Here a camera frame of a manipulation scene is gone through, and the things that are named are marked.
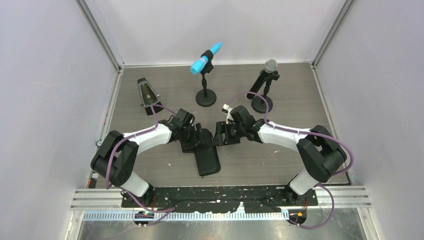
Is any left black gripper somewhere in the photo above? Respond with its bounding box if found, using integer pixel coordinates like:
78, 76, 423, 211
179, 123, 208, 153

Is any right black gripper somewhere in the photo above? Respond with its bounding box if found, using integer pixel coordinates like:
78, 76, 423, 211
212, 121, 245, 148

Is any black zip tool case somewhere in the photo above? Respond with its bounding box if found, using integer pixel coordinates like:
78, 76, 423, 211
194, 128, 221, 178

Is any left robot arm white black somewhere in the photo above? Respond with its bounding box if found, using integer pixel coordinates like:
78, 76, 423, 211
90, 108, 211, 207

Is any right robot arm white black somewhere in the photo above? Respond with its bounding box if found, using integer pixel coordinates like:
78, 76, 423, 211
213, 104, 348, 205

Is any left black microphone stand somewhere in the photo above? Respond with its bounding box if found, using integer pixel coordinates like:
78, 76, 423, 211
195, 62, 217, 107

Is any black microphone stand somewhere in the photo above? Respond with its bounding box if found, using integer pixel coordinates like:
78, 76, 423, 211
251, 92, 273, 114
195, 62, 217, 107

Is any right black microphone stand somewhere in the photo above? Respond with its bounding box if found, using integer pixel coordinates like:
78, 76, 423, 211
251, 92, 273, 114

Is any black metronome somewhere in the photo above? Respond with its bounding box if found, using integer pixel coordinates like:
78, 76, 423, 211
137, 77, 163, 116

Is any blue microphone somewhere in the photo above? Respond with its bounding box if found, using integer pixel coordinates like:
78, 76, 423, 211
190, 42, 222, 75

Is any black silver microphone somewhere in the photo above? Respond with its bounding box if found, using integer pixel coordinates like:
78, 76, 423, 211
246, 59, 280, 100

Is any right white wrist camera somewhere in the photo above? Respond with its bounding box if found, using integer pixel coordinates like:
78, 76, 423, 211
222, 104, 233, 124

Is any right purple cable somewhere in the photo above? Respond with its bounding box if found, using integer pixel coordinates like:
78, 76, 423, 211
225, 91, 355, 230

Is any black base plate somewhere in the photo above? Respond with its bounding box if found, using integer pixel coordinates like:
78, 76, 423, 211
120, 185, 318, 214

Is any aluminium rail front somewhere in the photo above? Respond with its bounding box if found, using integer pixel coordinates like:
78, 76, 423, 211
70, 186, 372, 222

